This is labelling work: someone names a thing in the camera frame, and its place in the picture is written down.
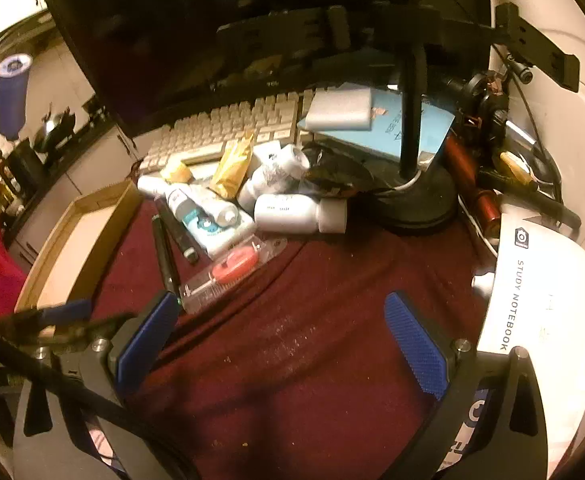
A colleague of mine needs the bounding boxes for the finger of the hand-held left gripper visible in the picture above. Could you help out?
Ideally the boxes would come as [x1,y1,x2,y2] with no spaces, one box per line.
[15,299,93,333]
[37,312,136,346]

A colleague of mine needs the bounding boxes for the clear package with pink item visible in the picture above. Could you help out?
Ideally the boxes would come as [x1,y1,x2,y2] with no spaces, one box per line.
[178,237,288,316]

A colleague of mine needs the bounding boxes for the blue cylinder bottle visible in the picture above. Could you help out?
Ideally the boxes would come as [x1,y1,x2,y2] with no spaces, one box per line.
[0,54,33,141]

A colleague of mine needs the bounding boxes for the blue cartoon tissue pack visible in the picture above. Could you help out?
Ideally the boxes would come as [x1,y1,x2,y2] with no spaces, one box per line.
[192,210,257,258]

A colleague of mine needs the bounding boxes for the large white pill bottle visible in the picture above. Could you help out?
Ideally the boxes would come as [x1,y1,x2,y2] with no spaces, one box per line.
[253,195,348,235]

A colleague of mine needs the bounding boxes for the maroon cloth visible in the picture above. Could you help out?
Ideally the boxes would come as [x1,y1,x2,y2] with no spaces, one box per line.
[90,195,503,480]

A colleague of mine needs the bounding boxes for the black clamp mount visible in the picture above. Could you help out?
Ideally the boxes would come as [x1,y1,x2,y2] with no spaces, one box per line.
[443,70,533,146]

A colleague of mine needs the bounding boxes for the long white bottle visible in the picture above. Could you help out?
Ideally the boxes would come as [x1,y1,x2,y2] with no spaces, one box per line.
[137,175,173,200]

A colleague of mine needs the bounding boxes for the cardboard tray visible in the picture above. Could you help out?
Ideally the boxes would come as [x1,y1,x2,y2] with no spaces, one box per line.
[15,180,146,341]

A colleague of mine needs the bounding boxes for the small white object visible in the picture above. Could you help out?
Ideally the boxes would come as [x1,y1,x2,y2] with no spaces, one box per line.
[471,270,497,301]

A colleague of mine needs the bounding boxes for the white bottle teal label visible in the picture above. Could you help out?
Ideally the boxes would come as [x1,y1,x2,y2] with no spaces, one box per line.
[165,187,198,231]

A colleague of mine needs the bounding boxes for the white keyboard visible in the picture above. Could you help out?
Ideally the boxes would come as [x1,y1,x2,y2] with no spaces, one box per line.
[140,87,323,176]

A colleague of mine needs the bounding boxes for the black ring light stand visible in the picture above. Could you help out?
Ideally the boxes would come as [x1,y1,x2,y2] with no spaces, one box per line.
[367,45,461,236]

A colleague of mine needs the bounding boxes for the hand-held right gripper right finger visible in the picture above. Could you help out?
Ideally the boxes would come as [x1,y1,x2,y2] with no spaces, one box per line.
[383,291,551,480]

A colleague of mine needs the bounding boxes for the black plastic wrapper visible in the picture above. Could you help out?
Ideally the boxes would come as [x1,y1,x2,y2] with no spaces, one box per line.
[300,142,378,198]

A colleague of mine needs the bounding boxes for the dark red tube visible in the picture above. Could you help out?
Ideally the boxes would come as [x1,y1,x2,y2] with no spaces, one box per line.
[473,187,503,233]
[443,132,478,198]

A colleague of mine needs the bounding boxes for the white notebook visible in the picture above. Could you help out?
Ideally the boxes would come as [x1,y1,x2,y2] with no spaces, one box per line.
[435,205,585,480]

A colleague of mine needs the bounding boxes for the blue booklet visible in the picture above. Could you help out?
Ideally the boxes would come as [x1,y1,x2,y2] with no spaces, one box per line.
[297,89,456,161]

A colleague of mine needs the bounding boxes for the red cloth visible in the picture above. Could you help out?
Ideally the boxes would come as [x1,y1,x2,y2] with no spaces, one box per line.
[0,152,28,318]

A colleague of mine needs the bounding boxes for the black monitor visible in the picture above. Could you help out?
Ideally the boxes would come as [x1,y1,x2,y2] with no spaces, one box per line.
[46,0,493,138]

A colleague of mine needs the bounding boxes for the black marker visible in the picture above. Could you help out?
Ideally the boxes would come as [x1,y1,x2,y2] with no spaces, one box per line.
[155,197,200,266]

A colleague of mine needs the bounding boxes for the grey power bank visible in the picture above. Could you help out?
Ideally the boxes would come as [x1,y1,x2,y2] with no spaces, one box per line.
[303,87,376,132]

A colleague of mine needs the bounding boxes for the white kitchen cabinet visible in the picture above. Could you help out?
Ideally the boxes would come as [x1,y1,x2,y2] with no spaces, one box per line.
[2,35,143,271]

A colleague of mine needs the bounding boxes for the white tube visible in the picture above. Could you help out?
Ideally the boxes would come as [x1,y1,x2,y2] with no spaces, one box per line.
[187,185,238,228]

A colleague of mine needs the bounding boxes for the long black pen green tips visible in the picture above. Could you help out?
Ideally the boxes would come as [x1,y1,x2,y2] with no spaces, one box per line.
[151,212,180,302]

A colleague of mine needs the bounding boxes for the wooden handled tool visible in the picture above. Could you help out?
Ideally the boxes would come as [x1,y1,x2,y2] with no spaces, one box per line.
[497,150,541,188]

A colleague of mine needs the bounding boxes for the yellow snack packet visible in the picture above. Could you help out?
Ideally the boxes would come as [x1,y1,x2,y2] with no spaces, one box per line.
[208,132,258,200]

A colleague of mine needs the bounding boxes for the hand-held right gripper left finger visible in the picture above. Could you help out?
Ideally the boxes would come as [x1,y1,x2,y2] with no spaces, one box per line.
[12,290,188,480]

